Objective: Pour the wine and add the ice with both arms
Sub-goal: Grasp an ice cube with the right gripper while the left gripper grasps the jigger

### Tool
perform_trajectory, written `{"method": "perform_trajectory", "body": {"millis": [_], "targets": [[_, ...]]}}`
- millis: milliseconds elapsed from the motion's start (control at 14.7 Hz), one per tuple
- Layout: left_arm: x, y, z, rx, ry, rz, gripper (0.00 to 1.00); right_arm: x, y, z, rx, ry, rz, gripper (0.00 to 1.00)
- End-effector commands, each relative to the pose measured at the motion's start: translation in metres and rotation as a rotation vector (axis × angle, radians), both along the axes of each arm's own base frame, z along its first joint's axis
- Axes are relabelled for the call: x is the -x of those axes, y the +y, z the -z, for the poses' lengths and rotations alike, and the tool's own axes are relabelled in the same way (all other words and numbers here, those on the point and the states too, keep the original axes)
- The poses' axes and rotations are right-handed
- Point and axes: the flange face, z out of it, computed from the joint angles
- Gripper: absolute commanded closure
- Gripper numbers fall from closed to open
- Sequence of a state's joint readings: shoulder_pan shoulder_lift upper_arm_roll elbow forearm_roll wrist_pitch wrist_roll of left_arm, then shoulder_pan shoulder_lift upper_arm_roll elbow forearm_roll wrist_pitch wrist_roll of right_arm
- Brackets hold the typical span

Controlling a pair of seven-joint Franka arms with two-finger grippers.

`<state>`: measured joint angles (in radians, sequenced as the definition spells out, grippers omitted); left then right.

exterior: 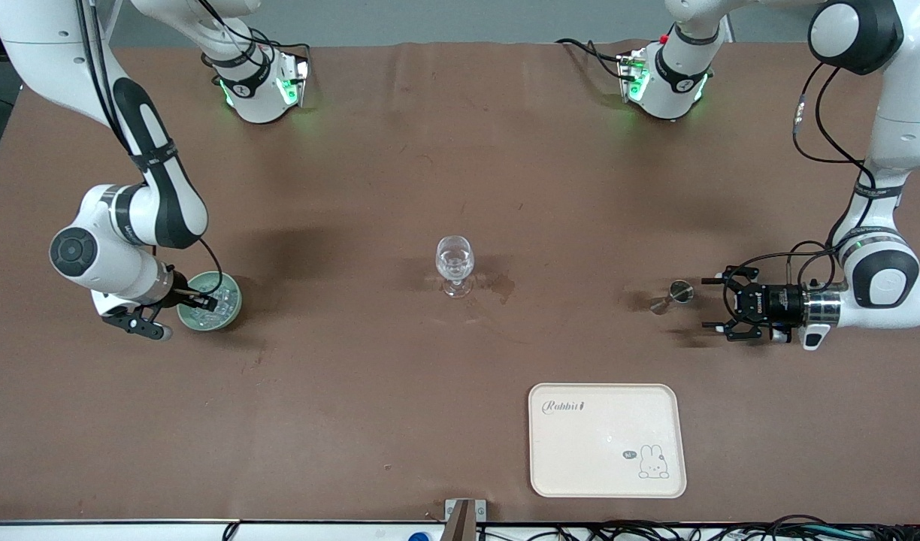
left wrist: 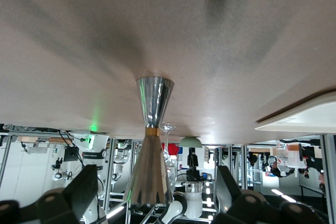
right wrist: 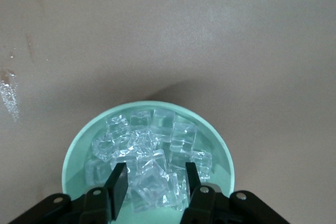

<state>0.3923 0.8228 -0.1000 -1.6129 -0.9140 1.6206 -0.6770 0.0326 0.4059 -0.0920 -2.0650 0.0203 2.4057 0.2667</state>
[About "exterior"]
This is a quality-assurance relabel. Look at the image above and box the steel jigger measuring cup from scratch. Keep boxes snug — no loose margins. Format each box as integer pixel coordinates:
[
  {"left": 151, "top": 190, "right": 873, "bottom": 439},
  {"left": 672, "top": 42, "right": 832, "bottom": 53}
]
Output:
[{"left": 650, "top": 280, "right": 695, "bottom": 316}]

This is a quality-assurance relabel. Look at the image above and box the pile of clear ice cubes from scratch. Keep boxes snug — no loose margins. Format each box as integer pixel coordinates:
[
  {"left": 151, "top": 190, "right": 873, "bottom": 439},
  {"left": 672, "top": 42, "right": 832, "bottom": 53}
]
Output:
[{"left": 192, "top": 277, "right": 238, "bottom": 325}]

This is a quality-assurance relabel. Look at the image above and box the clear wine glass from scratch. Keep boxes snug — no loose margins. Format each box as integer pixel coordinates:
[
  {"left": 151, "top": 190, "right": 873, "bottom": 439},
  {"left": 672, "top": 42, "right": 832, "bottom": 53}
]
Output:
[{"left": 435, "top": 235, "right": 476, "bottom": 299}]

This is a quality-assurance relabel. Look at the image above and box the green ceramic bowl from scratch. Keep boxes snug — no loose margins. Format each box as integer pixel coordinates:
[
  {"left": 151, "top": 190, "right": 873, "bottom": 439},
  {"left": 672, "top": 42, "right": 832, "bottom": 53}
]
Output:
[{"left": 177, "top": 270, "right": 243, "bottom": 332}]

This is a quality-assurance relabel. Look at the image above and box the brown table cover sheet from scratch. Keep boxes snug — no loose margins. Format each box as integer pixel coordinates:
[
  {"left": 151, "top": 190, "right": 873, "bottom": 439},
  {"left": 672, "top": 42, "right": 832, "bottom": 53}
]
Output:
[{"left": 0, "top": 41, "right": 920, "bottom": 524}]

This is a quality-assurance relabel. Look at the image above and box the cream tray with rabbit print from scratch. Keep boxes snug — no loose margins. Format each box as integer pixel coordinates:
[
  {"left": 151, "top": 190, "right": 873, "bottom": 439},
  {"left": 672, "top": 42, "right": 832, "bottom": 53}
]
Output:
[{"left": 528, "top": 382, "right": 688, "bottom": 499}]

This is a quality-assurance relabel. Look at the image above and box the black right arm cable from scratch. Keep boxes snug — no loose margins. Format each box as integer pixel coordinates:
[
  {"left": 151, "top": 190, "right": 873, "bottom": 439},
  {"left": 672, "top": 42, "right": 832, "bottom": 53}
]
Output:
[{"left": 75, "top": 0, "right": 225, "bottom": 295}]

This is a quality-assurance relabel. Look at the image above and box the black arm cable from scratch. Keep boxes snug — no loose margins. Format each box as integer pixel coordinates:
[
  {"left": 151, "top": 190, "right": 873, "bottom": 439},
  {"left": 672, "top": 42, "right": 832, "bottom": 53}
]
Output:
[
  {"left": 719, "top": 64, "right": 879, "bottom": 301},
  {"left": 75, "top": 0, "right": 225, "bottom": 295}
]

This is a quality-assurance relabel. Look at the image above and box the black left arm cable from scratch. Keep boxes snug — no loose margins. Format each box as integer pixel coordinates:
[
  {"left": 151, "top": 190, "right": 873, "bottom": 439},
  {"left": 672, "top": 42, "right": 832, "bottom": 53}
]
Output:
[{"left": 719, "top": 64, "right": 879, "bottom": 301}]

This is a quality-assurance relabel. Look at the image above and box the bundle of black cables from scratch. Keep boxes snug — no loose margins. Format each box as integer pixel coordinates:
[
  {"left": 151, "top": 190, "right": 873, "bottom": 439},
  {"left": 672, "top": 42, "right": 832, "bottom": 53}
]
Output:
[{"left": 475, "top": 515, "right": 920, "bottom": 541}]

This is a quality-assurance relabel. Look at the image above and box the black right base cable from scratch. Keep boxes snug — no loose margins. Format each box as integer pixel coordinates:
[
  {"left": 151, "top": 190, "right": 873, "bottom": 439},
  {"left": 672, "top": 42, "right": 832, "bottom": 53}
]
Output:
[{"left": 197, "top": 0, "right": 312, "bottom": 67}]

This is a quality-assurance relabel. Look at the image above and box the black base cable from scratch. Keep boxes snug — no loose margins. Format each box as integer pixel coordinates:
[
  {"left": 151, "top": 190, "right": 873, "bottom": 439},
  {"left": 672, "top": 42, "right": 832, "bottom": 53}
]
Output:
[
  {"left": 197, "top": 0, "right": 312, "bottom": 67},
  {"left": 555, "top": 38, "right": 634, "bottom": 80}
]

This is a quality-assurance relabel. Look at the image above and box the black left base cable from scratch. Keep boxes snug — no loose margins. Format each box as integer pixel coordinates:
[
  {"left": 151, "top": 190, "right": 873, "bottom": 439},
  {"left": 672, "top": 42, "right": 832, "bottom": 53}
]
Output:
[{"left": 555, "top": 38, "right": 634, "bottom": 80}]

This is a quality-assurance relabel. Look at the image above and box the grey metal camera bracket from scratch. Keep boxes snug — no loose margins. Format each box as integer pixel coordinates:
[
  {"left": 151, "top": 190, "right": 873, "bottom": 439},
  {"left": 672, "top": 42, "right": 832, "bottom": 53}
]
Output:
[{"left": 444, "top": 498, "right": 488, "bottom": 541}]

